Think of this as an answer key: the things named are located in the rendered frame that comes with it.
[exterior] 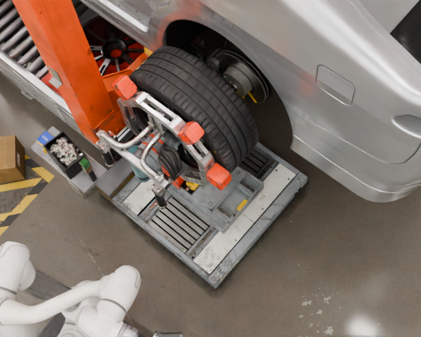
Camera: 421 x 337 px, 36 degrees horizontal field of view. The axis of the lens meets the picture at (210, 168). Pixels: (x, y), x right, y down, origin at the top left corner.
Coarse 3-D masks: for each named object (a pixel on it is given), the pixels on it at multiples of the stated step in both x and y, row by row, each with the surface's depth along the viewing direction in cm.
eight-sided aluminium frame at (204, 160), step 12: (132, 96) 294; (144, 96) 282; (120, 108) 306; (132, 108) 309; (144, 108) 280; (156, 108) 283; (132, 120) 317; (180, 120) 275; (192, 156) 284; (204, 156) 282; (192, 168) 318; (204, 168) 285; (192, 180) 313; (204, 180) 298
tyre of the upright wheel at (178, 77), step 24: (168, 48) 291; (144, 72) 286; (168, 72) 281; (192, 72) 278; (216, 72) 280; (168, 96) 275; (192, 96) 275; (216, 96) 277; (144, 120) 324; (192, 120) 275; (216, 120) 277; (240, 120) 283; (216, 144) 279; (240, 144) 289
